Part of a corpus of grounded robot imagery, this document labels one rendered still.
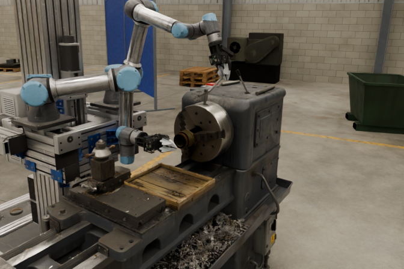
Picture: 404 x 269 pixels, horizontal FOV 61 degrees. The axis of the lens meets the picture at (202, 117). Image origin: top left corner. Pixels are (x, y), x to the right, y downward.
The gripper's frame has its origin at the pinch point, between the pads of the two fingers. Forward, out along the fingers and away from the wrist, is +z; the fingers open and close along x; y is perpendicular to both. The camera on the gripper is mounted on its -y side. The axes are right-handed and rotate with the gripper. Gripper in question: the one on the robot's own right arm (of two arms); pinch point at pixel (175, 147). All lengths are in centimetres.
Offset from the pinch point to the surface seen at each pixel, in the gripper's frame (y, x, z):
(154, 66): -373, -21, -346
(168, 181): -1.1, -19.5, -4.2
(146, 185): 8.3, -20.0, -10.3
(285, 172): -247, -101, -25
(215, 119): -22.4, 10.9, 7.4
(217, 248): -7, -48, 24
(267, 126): -69, 0, 17
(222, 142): -23.5, -0.4, 12.1
